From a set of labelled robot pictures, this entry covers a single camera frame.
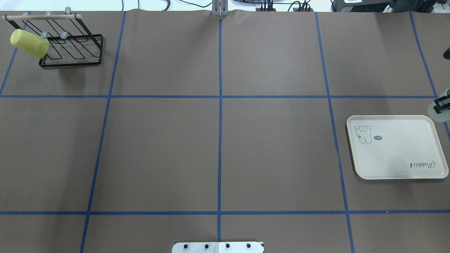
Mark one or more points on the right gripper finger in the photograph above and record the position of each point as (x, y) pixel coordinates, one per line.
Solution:
(446, 54)
(442, 104)

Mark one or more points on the black device on back table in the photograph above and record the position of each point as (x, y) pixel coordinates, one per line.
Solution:
(365, 6)

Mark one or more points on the grey metal camera post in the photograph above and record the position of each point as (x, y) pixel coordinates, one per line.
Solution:
(220, 8)

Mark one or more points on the black wire cup rack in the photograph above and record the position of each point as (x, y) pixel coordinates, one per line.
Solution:
(71, 42)

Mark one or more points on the cream rabbit print tray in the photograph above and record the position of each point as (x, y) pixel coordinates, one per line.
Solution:
(386, 147)

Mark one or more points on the yellow plastic cup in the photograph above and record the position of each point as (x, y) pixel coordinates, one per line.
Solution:
(30, 43)

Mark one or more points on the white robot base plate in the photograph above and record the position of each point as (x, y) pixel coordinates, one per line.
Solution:
(219, 247)

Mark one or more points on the pale green plastic cup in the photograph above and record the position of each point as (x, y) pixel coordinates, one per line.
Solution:
(443, 117)

